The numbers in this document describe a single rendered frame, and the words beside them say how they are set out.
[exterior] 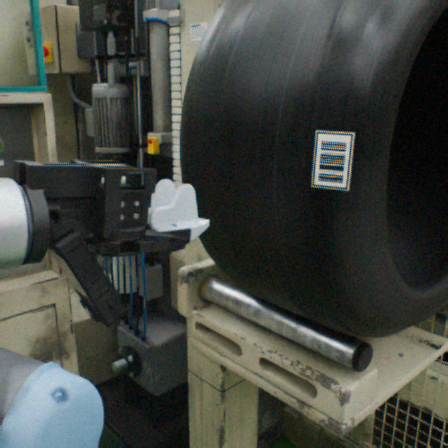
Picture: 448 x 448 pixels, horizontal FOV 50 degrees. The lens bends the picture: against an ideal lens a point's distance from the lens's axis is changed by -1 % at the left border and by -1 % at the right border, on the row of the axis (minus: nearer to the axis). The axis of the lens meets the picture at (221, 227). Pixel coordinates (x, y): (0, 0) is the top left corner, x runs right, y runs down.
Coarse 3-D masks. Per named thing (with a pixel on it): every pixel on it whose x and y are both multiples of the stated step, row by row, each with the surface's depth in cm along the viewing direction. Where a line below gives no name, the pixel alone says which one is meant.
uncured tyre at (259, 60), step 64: (256, 0) 60; (320, 0) 52; (384, 0) 51; (192, 64) 66; (256, 64) 56; (320, 64) 50; (384, 64) 50; (192, 128) 64; (256, 128) 55; (320, 128) 50; (384, 128) 52; (256, 192) 57; (320, 192) 52; (384, 192) 55; (256, 256) 63; (320, 256) 56; (384, 256) 58; (320, 320) 66; (384, 320) 65
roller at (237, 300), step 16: (208, 288) 91; (224, 288) 89; (224, 304) 88; (240, 304) 85; (256, 304) 82; (272, 304) 81; (256, 320) 82; (272, 320) 79; (288, 320) 77; (304, 320) 76; (288, 336) 77; (304, 336) 74; (320, 336) 73; (336, 336) 71; (352, 336) 72; (320, 352) 73; (336, 352) 70; (352, 352) 69; (368, 352) 69; (352, 368) 69
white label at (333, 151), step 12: (324, 132) 50; (336, 132) 49; (324, 144) 50; (336, 144) 50; (348, 144) 49; (324, 156) 50; (336, 156) 50; (348, 156) 49; (324, 168) 51; (336, 168) 50; (348, 168) 50; (312, 180) 52; (324, 180) 51; (336, 180) 50; (348, 180) 50
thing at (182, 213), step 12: (180, 192) 48; (192, 192) 50; (180, 204) 49; (192, 204) 50; (156, 216) 47; (168, 216) 48; (180, 216) 49; (192, 216) 50; (156, 228) 47; (168, 228) 48; (180, 228) 49; (192, 228) 49; (204, 228) 52
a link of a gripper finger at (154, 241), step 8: (152, 232) 46; (160, 232) 46; (168, 232) 47; (176, 232) 48; (184, 232) 48; (136, 240) 44; (144, 240) 45; (152, 240) 45; (160, 240) 45; (168, 240) 46; (176, 240) 47; (184, 240) 48; (128, 248) 45; (136, 248) 44; (144, 248) 44; (152, 248) 45; (160, 248) 45; (168, 248) 46
